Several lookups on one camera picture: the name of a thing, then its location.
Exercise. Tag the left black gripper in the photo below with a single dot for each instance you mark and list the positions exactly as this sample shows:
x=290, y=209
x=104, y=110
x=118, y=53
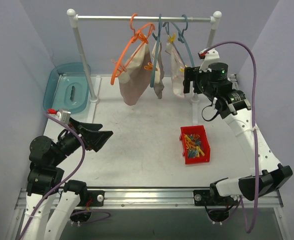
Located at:
x=82, y=136

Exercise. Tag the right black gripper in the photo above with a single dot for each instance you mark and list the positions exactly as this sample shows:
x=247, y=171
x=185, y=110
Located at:
x=193, y=80

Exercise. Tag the white pink-trimmed underwear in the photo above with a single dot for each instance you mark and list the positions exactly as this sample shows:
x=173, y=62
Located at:
x=177, y=70

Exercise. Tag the blue hanger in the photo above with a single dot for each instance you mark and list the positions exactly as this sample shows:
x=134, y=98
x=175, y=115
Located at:
x=155, y=48
x=182, y=39

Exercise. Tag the yellow clothespin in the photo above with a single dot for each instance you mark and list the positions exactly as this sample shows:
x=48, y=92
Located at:
x=172, y=38

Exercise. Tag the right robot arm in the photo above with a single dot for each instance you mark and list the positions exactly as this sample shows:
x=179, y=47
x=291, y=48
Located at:
x=268, y=174

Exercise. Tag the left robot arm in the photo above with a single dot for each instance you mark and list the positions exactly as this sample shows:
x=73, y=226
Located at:
x=50, y=197

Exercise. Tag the grey beige underwear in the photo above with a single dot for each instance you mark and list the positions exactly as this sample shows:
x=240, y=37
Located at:
x=159, y=75

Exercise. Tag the orange clothespin on blue hanger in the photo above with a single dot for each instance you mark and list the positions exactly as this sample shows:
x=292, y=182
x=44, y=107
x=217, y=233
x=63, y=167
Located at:
x=150, y=67

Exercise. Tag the beige brown underwear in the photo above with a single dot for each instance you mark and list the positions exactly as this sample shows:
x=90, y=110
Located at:
x=134, y=81

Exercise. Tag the teal plastic basin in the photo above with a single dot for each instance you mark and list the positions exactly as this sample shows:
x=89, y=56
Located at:
x=67, y=88

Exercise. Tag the colourful clothespins pile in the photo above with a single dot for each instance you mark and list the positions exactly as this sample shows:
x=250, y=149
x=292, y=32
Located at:
x=194, y=146

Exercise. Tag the red plastic bin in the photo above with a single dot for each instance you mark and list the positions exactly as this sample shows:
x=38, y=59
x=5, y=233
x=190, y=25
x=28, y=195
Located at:
x=196, y=129

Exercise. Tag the white clothes rack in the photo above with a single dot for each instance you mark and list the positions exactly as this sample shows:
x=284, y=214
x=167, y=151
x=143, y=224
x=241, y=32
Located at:
x=74, y=22

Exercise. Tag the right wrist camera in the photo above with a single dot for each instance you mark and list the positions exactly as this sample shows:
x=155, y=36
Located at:
x=208, y=57

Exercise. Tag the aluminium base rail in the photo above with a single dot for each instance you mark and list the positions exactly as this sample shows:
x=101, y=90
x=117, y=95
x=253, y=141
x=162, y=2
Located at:
x=108, y=198

